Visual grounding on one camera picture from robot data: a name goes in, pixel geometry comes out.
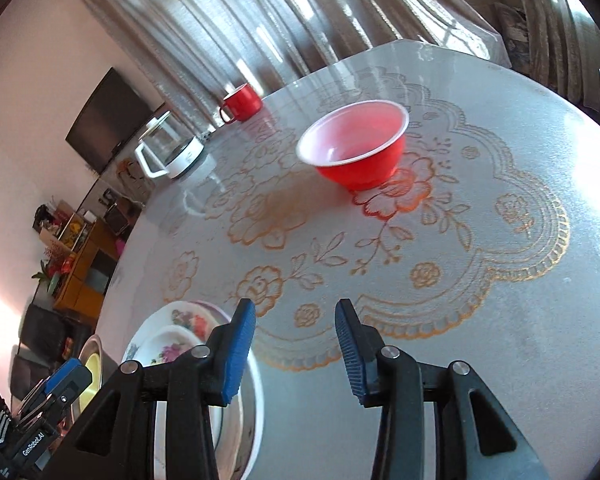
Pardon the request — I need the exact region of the black leather armchair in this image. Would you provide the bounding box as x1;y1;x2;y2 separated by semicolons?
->
20;304;94;364

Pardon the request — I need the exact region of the orange wooden desk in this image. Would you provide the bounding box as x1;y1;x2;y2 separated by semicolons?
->
54;219;119;327

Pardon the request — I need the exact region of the black wall television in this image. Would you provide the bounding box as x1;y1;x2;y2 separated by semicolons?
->
66;67;157;174

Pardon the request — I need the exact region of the yellow plastic bowl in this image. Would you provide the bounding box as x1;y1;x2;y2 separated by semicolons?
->
79;353;102;412

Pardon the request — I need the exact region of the white glass electric kettle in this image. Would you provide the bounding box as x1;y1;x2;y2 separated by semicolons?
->
134;110;204;179

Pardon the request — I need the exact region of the purple rimmed floral plate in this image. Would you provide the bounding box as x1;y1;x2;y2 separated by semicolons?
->
194;301;232;325

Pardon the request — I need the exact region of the red plastic bowl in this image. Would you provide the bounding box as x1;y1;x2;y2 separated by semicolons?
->
296;100;410;191

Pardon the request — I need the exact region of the wooden shelf with items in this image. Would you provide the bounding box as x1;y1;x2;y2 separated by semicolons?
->
33;200;93;255

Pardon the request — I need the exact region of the red ceramic mug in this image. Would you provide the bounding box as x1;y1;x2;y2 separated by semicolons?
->
220;84;263;124

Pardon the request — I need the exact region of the large stainless steel basin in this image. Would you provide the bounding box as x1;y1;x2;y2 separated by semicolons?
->
60;335;118;437

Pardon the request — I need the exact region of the small white rose plate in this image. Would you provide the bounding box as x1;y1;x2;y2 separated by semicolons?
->
133;325;201;366

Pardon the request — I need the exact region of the beige window curtain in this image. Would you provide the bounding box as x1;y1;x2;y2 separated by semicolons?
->
81;0;600;130

